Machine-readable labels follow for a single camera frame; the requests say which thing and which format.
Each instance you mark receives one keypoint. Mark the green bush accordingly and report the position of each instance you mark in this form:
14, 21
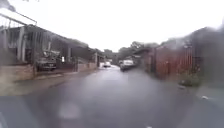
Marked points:
190, 80

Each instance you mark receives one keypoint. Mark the white car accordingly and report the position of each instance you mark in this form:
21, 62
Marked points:
126, 64

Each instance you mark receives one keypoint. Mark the low brick wall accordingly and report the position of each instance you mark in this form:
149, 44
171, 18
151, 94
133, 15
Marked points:
16, 72

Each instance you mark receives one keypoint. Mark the row of trees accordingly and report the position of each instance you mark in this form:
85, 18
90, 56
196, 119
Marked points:
133, 48

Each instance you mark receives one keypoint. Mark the reddish fence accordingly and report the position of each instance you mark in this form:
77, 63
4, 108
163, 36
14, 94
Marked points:
173, 61

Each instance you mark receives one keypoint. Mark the row of low buildings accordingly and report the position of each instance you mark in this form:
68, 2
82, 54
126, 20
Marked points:
40, 40

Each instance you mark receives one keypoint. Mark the dark building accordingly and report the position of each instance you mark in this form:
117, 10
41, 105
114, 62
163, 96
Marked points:
210, 53

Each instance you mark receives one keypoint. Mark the white vehicle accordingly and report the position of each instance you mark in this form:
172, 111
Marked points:
107, 64

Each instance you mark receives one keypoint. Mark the pale pavement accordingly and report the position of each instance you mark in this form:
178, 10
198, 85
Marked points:
30, 85

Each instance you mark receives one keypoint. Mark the dark parked car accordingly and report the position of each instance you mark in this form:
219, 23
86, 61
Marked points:
46, 64

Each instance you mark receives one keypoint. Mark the grey pavement strip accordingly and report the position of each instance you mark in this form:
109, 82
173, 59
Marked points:
210, 91

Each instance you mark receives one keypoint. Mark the wet grey asphalt road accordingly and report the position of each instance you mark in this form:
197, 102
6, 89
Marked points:
110, 100

